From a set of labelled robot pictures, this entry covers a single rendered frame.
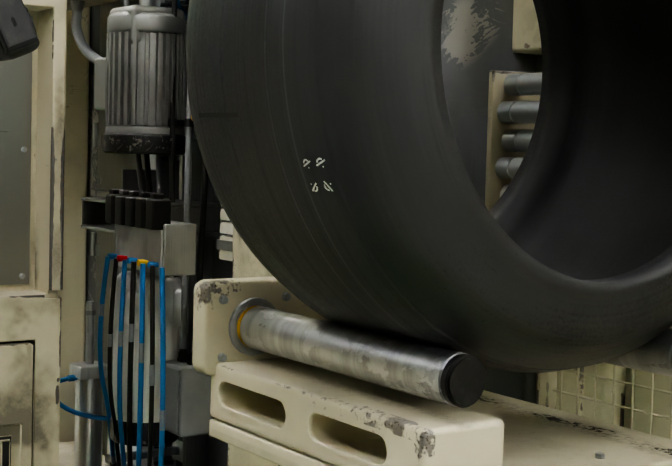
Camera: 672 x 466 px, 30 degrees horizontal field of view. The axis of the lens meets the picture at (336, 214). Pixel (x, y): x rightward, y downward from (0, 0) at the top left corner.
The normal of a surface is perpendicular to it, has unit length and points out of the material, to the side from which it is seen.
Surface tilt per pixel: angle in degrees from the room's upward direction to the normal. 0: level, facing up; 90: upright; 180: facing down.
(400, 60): 91
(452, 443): 90
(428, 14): 89
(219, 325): 90
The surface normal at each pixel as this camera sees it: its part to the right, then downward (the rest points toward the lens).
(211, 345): 0.56, 0.06
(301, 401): -0.83, 0.00
